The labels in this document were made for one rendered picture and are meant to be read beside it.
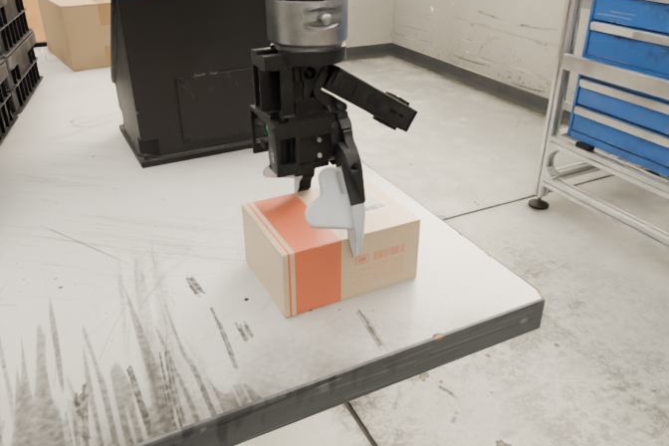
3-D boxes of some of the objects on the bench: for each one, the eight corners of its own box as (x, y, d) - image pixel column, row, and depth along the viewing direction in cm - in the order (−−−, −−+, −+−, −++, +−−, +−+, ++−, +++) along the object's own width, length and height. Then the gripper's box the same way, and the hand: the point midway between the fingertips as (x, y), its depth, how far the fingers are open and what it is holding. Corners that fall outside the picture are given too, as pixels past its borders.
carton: (363, 229, 75) (364, 176, 71) (416, 277, 65) (420, 219, 62) (245, 260, 68) (241, 204, 65) (285, 318, 58) (282, 255, 55)
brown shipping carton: (158, 60, 157) (149, -2, 150) (74, 72, 146) (60, 6, 139) (123, 41, 179) (114, -13, 172) (48, 50, 168) (35, -8, 161)
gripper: (225, 31, 60) (240, 200, 69) (300, 75, 44) (307, 287, 53) (301, 23, 63) (306, 186, 72) (395, 62, 48) (387, 264, 57)
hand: (330, 224), depth 64 cm, fingers open, 14 cm apart
